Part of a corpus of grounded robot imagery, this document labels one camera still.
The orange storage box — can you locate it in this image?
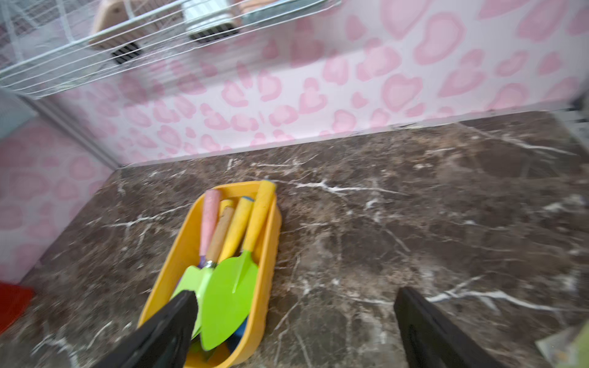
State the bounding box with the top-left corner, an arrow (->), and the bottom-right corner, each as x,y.
138,181 -> 282,367

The white wire wall shelf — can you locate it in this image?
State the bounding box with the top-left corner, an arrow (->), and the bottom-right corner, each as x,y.
1,1 -> 334,99

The yellow-green paper booklet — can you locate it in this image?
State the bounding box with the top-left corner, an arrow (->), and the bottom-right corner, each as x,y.
535,321 -> 589,368

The green shovel wooden handle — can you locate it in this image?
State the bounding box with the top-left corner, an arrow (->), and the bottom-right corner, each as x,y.
171,205 -> 236,339

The yellow shovel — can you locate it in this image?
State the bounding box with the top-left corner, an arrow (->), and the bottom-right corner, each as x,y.
218,199 -> 235,218

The green shovel blue-tipped handle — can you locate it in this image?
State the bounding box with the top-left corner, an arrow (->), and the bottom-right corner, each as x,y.
218,196 -> 254,262

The white box on shelf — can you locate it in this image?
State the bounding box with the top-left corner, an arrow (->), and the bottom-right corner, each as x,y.
181,0 -> 239,44

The pink box on shelf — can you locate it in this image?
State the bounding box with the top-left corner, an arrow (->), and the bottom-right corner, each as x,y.
89,1 -> 183,65

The blue shovel wooden handle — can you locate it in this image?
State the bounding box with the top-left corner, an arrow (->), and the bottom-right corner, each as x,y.
225,317 -> 248,353

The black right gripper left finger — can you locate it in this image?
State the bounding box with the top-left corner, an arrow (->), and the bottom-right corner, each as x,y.
95,291 -> 198,368

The purple shovel pink handle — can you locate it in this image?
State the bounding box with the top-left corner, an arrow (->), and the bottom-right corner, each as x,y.
198,189 -> 221,268

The red pen cup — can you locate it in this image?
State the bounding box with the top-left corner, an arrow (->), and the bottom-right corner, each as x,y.
0,282 -> 35,334

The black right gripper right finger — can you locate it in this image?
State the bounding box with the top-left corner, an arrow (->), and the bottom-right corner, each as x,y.
394,287 -> 504,368

